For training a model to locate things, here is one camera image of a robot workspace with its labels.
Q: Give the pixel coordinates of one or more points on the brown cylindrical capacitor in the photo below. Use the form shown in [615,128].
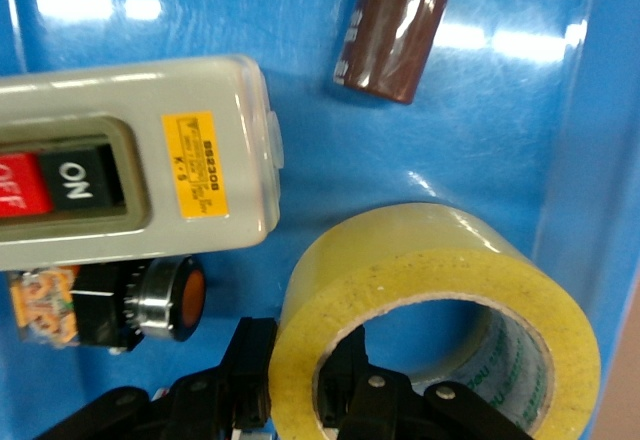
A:
[395,35]

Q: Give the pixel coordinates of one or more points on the black push button orange cap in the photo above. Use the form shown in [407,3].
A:
[155,305]

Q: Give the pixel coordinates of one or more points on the blue plastic tray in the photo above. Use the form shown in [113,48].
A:
[300,10]

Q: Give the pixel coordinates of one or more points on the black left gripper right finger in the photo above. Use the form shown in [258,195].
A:
[370,400]

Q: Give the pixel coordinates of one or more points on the grey on off switch box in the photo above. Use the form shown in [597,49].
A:
[200,90]

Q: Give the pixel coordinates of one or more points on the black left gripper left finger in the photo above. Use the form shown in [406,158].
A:
[250,360]

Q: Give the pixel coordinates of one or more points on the yellow clear packing tape roll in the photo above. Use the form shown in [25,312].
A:
[500,280]

